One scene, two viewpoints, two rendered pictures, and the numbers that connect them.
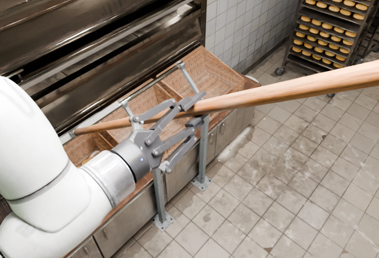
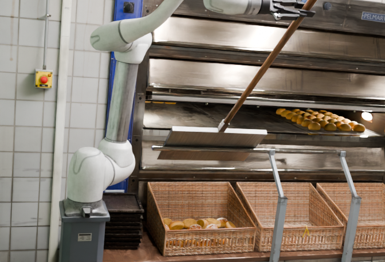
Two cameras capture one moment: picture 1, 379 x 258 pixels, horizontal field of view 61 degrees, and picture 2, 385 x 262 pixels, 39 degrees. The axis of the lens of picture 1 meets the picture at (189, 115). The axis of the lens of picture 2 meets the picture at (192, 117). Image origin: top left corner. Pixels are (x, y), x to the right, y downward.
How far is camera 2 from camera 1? 1.82 m
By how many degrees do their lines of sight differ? 44
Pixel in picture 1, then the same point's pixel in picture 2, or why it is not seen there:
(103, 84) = (259, 156)
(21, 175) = not seen: outside the picture
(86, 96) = not seen: hidden behind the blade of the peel
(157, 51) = (325, 157)
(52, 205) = not seen: outside the picture
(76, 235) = not seen: outside the picture
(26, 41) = (217, 77)
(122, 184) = not seen: outside the picture
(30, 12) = (230, 57)
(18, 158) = not seen: outside the picture
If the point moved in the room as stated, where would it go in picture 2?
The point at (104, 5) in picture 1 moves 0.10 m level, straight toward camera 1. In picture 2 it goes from (287, 81) to (286, 82)
